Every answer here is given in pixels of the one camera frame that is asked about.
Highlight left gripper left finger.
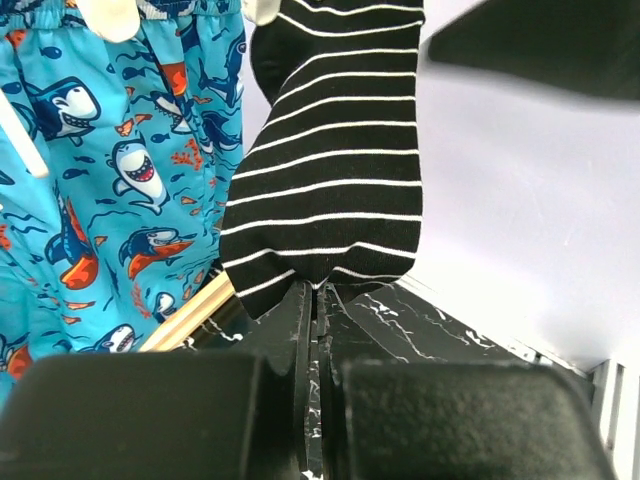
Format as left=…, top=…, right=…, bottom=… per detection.
left=239, top=282, right=315, bottom=479

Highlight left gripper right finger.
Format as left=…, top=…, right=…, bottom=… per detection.
left=314, top=282, right=481, bottom=480

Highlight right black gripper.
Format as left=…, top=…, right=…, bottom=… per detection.
left=427, top=0, right=639, bottom=102

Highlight wooden clothes rack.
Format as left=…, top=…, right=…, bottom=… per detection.
left=139, top=271, right=235, bottom=352

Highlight blue shark pattern shorts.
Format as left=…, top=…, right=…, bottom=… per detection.
left=1, top=1, right=246, bottom=396

